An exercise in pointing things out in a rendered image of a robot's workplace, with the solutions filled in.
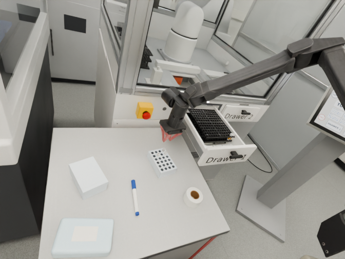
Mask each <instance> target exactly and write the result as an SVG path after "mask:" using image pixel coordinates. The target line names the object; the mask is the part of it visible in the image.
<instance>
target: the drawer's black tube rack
mask: <svg viewBox="0 0 345 259"><path fill-rule="evenodd" d="M188 110H189V112H190V113H186V114H187V115H188V117H189V119H190V121H191V122H192V124H193V126H194V127H195V129H196V131H197V132H198V134H199V136H200V137H201V139H202V141H203V142H204V143H213V144H215V143H218V142H224V143H226V142H232V140H227V138H205V136H204V135H220V134H231V133H232V132H231V131H230V130H229V128H228V127H227V126H226V124H225V123H224V122H223V120H222V119H221V118H220V117H219V115H218V114H217V113H216V111H215V110H214V109H196V108H194V109H191V108H188Z"/></svg>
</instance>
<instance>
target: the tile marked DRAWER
mask: <svg viewBox="0 0 345 259"><path fill-rule="evenodd" d="M325 126H327V127H329V128H330V129H332V130H334V131H336V132H338V133H340V132H341V131H342V129H343V126H341V125H339V124H337V123H335V122H333V121H331V120H328V121H327V123H326V125H325Z"/></svg>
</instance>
